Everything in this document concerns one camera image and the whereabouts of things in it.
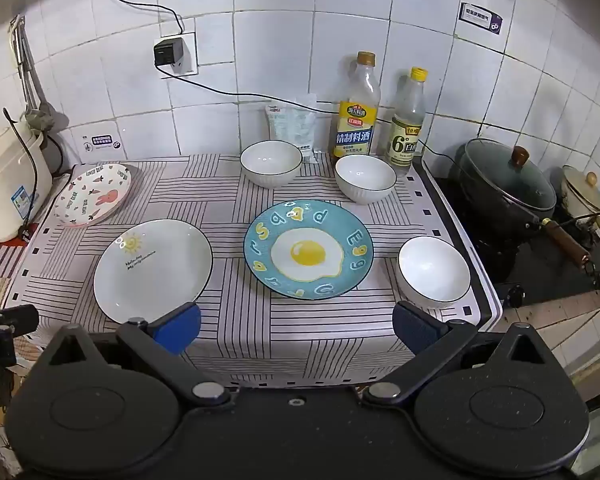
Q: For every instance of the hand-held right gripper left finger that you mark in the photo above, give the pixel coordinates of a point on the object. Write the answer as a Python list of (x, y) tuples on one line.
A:
[(180, 329)]

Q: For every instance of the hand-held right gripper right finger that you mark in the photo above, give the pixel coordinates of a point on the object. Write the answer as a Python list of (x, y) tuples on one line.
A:
[(416, 329)]

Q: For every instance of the white bowl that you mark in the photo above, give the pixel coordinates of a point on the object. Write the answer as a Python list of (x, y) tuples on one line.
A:
[(365, 177), (270, 162), (432, 270)]

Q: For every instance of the striped white tablecloth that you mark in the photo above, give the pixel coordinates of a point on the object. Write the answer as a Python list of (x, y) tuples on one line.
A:
[(240, 320)]

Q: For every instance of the white sun print plate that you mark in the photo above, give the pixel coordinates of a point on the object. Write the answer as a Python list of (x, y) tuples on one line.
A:
[(150, 270)]

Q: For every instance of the black gas stove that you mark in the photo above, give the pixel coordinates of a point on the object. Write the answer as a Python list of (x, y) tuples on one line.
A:
[(535, 275)]

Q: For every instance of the blue fried egg plate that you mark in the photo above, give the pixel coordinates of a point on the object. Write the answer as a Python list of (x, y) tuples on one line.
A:
[(305, 255)]

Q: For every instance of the black wok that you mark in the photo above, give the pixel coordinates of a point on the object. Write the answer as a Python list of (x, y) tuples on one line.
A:
[(500, 215)]

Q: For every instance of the white rice cooker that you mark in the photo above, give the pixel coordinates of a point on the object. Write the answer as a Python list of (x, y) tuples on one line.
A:
[(10, 180)]

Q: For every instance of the pink rabbit print plate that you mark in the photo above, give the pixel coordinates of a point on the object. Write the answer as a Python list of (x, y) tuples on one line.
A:
[(95, 195)]

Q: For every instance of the glass wok lid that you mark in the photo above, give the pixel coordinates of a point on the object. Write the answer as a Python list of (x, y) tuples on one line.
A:
[(505, 175)]

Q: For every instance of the clear white vinegar bottle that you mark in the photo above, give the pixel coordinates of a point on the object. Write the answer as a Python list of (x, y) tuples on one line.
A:
[(407, 135)]

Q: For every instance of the yellow label cooking wine bottle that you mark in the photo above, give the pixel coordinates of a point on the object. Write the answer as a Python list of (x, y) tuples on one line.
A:
[(356, 125)]

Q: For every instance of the cream enamel pot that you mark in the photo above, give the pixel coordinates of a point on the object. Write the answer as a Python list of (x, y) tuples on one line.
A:
[(582, 190)]

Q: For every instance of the white salt bag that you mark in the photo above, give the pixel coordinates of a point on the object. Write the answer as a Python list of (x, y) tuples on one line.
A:
[(290, 127)]

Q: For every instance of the hanging metal utensils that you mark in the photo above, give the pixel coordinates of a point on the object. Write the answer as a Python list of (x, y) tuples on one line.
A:
[(30, 80)]

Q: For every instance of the black power adapter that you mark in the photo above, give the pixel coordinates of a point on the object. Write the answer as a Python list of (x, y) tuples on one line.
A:
[(167, 51)]

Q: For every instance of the small white wall sticker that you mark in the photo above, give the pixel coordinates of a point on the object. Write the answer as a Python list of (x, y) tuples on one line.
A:
[(101, 142)]

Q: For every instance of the purple edged wall sticker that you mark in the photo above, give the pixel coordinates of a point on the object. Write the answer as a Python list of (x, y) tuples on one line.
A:
[(480, 17)]

